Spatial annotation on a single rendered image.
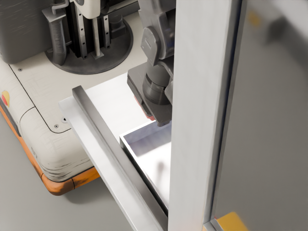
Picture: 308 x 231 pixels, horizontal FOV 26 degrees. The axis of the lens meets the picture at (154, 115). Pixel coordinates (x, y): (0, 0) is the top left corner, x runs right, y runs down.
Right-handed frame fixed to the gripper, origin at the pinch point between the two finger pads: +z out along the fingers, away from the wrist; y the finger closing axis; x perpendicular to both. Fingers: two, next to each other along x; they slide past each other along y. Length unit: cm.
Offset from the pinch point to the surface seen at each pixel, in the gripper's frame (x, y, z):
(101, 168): -10.7, 2.3, 5.7
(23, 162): -10, -46, 105
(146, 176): -6.2, 8.3, 0.9
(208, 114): -13, 21, -49
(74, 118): -10.1, -9.0, 7.9
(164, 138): 1.2, 2.3, 5.4
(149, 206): -8.0, 12.6, 1.5
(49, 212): -11, -26, 101
